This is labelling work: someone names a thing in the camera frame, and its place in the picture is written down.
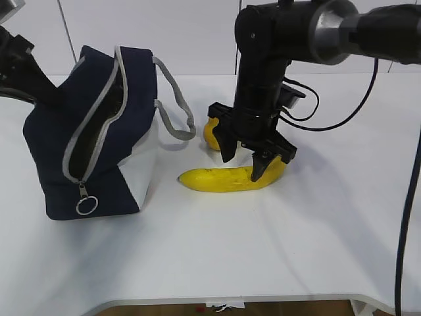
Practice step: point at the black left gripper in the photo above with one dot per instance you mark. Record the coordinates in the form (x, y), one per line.
(21, 77)

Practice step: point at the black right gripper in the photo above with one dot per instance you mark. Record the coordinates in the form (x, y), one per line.
(256, 133)

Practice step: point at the yellow pear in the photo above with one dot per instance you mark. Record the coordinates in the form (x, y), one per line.
(208, 135)

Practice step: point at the yellow banana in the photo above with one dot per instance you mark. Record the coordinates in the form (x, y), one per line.
(224, 180)

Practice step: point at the navy blue lunch bag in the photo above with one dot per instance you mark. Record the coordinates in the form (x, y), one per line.
(95, 151)

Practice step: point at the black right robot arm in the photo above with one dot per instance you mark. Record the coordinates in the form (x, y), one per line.
(272, 36)

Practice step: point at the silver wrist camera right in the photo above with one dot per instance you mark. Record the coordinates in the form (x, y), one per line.
(289, 96)

